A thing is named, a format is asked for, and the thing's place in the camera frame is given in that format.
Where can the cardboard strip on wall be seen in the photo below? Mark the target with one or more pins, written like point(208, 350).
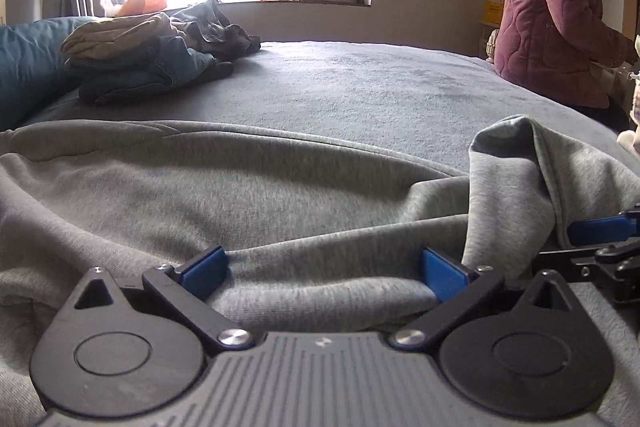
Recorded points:
point(631, 18)

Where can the person in maroon jacket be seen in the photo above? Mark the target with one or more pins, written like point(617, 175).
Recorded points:
point(548, 47)

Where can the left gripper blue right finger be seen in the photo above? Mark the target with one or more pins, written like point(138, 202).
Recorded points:
point(461, 294)

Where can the orange bag on sill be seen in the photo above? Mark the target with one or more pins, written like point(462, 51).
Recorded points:
point(140, 7)

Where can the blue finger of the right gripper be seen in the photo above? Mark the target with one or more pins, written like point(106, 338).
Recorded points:
point(616, 229)

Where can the grey sweatpants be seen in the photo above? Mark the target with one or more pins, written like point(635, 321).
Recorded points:
point(322, 235)

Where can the dark patterned garment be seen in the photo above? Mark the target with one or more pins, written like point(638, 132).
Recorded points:
point(206, 29)

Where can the khaki garment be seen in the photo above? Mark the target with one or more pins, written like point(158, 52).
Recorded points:
point(111, 37)

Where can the yellow box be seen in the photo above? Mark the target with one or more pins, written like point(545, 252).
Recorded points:
point(493, 10)

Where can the blue pillow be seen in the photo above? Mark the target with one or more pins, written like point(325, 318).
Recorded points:
point(32, 72)

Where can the blue jeans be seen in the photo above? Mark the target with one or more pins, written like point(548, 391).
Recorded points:
point(159, 66)

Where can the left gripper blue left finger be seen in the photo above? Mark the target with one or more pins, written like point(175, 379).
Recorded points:
point(182, 293)

